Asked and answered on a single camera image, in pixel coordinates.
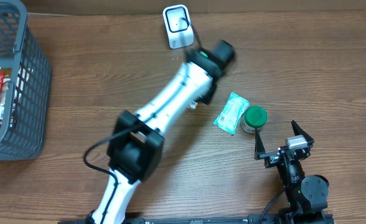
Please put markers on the green lid jar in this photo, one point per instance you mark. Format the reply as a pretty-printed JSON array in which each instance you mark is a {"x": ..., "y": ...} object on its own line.
[{"x": 255, "y": 117}]

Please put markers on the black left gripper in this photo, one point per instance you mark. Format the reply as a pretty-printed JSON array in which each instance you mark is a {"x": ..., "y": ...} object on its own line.
[{"x": 194, "y": 55}]

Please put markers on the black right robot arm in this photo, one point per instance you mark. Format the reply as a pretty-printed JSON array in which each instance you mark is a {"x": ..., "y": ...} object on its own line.
[{"x": 306, "y": 195}]

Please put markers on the orange small carton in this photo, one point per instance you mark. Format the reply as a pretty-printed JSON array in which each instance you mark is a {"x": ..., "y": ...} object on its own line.
[{"x": 192, "y": 105}]

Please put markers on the grey plastic mesh basket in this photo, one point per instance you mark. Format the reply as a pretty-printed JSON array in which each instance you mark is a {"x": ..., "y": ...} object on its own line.
[{"x": 22, "y": 131}]

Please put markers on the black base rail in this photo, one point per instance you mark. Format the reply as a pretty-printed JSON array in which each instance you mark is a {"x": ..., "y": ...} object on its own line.
[{"x": 251, "y": 219}]

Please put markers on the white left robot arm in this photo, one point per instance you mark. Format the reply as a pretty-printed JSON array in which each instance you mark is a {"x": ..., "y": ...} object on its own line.
[{"x": 136, "y": 145}]

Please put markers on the white barcode scanner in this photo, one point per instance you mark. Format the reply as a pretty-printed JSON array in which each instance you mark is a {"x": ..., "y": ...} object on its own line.
[{"x": 178, "y": 26}]

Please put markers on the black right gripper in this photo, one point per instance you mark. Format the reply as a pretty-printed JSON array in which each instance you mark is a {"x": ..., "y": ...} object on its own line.
[{"x": 282, "y": 154}]

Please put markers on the teal snack packet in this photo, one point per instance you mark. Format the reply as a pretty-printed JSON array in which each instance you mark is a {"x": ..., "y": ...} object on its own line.
[{"x": 230, "y": 116}]

